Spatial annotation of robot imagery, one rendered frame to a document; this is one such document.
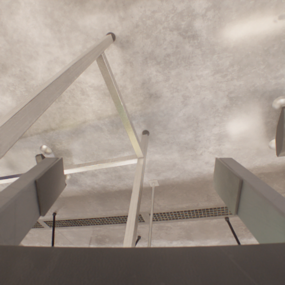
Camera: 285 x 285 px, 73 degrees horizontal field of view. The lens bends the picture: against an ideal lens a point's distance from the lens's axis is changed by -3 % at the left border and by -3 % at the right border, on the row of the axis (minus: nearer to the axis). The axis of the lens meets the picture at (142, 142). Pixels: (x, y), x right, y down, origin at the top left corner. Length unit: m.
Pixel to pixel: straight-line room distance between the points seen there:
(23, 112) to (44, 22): 0.70
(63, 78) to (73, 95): 0.61
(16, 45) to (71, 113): 0.39
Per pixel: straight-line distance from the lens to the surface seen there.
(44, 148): 1.36
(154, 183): 1.35
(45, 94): 0.40
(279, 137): 1.10
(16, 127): 0.33
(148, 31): 0.89
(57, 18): 0.98
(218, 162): 0.16
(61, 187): 0.17
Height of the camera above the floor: 0.87
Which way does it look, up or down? 51 degrees down
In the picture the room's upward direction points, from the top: 171 degrees counter-clockwise
